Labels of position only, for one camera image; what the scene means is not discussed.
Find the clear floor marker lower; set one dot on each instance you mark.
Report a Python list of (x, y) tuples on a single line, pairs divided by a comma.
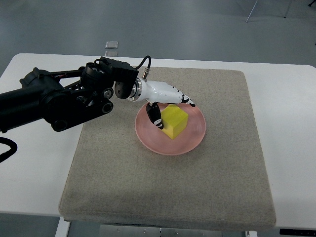
[(111, 53)]

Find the clear floor marker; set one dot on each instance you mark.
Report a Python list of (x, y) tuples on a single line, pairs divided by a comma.
[(112, 44), (111, 53)]

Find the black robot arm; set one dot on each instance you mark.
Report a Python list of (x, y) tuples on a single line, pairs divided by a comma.
[(68, 98)]

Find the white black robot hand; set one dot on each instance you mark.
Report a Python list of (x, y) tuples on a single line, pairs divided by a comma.
[(157, 91)]

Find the clear floor marker upper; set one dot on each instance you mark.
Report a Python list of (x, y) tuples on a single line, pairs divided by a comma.
[(112, 44)]

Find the grey felt mat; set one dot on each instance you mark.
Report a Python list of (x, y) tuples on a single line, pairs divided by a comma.
[(222, 184)]

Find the pink plastic plate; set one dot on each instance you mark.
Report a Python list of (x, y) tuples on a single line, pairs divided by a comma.
[(157, 141)]

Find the white table leg frame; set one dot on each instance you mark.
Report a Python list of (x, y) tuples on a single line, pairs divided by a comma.
[(62, 228)]

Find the metal chair leg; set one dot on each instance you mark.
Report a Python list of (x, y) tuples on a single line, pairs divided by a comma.
[(255, 3)]

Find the yellow foam block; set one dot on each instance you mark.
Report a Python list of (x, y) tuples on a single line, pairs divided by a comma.
[(174, 120)]

